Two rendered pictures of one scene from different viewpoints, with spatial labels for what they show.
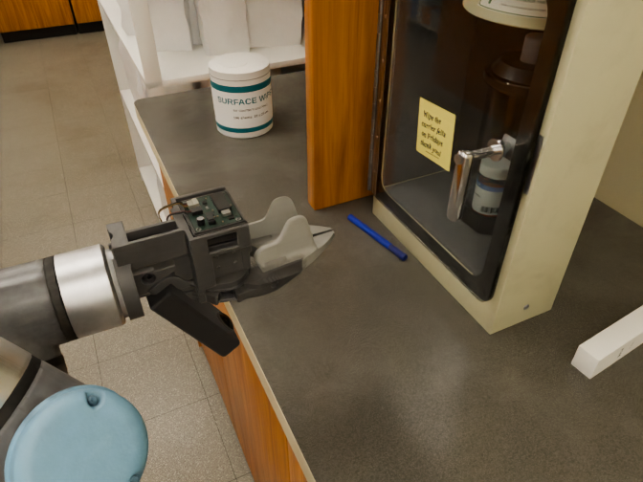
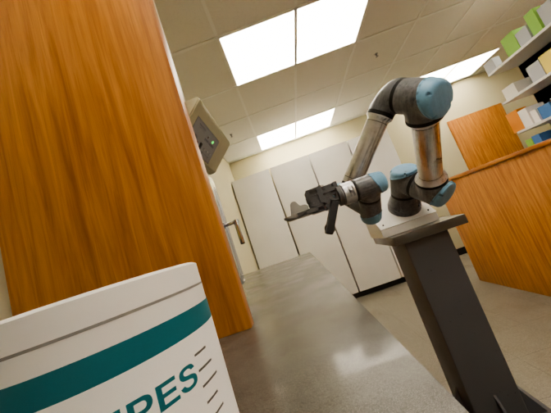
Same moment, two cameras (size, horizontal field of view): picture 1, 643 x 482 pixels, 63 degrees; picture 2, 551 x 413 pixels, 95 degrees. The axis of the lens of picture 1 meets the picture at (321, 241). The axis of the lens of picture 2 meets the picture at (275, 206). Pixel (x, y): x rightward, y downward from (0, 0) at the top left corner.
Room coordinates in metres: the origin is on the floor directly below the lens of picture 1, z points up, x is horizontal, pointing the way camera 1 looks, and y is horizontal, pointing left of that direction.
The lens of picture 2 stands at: (1.21, 0.38, 1.08)
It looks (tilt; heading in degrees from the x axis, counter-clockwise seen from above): 8 degrees up; 208
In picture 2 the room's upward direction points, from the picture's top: 19 degrees counter-clockwise
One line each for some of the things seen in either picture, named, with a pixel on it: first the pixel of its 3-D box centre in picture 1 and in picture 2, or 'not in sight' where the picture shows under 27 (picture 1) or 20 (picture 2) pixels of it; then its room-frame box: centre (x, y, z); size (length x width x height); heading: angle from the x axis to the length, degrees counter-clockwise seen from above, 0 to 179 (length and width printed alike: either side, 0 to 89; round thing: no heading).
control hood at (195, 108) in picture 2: not in sight; (204, 142); (0.60, -0.11, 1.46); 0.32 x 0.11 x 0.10; 26
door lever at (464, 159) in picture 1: (472, 181); (234, 232); (0.51, -0.17, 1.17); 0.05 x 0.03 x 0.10; 115
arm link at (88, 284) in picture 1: (95, 286); (347, 192); (0.34, 0.20, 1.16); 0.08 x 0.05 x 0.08; 26
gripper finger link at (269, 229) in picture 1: (285, 222); (294, 210); (0.43, 0.04, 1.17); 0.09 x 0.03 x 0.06; 116
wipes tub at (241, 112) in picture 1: (242, 95); (128, 400); (1.12, 0.18, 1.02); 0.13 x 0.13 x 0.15
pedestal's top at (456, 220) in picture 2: not in sight; (414, 230); (-0.20, 0.32, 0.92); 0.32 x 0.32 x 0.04; 23
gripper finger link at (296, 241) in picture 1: (297, 239); not in sight; (0.40, 0.02, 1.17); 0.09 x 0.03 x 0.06; 116
